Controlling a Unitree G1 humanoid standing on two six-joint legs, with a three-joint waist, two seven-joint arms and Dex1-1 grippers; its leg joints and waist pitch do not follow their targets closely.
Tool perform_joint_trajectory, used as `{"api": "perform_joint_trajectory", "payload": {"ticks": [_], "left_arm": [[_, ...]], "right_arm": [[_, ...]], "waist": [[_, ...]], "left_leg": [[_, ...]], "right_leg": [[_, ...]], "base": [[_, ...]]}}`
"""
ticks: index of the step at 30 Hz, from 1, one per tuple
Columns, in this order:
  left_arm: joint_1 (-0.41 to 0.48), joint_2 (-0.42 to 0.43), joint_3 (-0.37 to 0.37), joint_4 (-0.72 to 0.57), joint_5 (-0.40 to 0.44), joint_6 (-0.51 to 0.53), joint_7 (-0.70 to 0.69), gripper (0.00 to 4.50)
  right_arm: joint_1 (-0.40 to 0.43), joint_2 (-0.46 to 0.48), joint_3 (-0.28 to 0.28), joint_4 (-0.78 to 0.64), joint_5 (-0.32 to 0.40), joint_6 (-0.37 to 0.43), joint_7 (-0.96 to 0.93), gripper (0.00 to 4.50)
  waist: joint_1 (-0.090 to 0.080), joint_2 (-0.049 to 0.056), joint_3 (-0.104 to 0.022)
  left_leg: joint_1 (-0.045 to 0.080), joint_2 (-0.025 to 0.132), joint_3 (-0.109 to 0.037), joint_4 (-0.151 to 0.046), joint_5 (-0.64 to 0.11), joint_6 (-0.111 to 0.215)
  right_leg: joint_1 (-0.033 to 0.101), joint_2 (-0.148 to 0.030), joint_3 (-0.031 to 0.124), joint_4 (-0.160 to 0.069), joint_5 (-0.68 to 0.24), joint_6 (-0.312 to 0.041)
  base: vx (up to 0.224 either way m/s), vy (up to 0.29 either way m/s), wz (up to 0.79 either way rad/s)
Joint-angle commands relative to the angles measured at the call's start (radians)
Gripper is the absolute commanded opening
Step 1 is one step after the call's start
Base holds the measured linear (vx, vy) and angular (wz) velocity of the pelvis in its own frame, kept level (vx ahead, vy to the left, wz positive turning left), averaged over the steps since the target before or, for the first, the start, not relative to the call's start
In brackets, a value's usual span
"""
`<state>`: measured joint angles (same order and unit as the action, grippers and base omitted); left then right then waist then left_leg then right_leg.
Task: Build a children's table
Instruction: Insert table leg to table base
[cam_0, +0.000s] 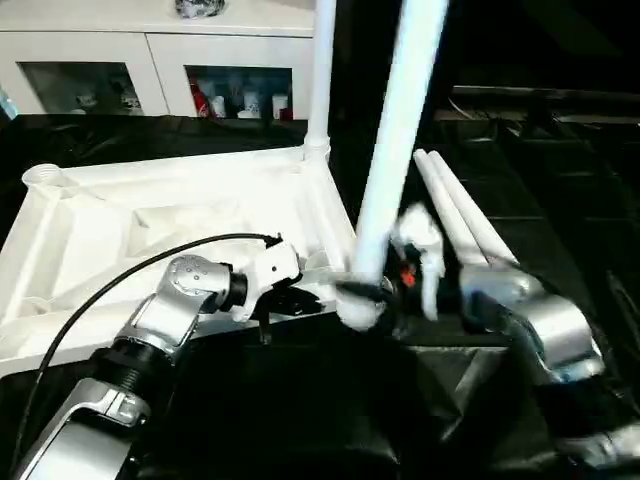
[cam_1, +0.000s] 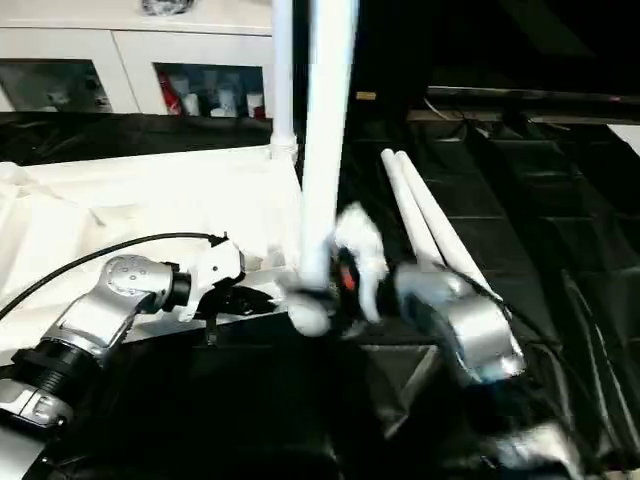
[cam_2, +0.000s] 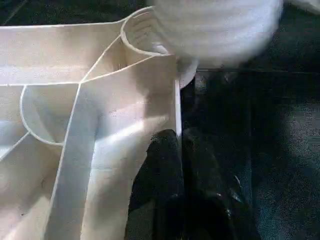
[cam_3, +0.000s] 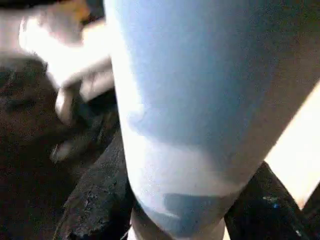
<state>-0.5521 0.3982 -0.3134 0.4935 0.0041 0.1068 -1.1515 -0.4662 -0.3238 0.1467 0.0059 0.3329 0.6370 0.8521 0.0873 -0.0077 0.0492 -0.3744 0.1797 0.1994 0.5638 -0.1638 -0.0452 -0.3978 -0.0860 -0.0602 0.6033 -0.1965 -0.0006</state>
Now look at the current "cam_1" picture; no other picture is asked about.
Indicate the white plastic table top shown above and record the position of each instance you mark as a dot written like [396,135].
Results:
[125,210]

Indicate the white plastic table leg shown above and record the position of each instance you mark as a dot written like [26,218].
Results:
[405,200]
[440,225]
[327,125]
[282,75]

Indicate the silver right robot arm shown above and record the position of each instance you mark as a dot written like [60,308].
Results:
[460,320]

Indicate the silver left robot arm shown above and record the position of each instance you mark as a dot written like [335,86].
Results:
[100,310]

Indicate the small yellow label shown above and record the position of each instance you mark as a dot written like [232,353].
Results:
[365,95]

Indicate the black glossy mat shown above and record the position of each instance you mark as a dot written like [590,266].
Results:
[525,225]

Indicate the small white cup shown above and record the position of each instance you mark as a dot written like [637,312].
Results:
[255,105]
[191,104]

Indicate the red package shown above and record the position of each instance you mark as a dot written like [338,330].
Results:
[171,95]

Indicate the black flat monitor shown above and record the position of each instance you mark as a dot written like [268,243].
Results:
[525,97]

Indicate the white glass door cabinet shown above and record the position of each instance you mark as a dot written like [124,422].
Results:
[125,40]

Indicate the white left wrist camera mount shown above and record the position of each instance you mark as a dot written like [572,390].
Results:
[210,270]

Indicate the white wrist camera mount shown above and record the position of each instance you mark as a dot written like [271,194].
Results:
[365,235]
[210,270]

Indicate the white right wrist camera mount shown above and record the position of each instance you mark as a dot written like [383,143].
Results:
[365,235]

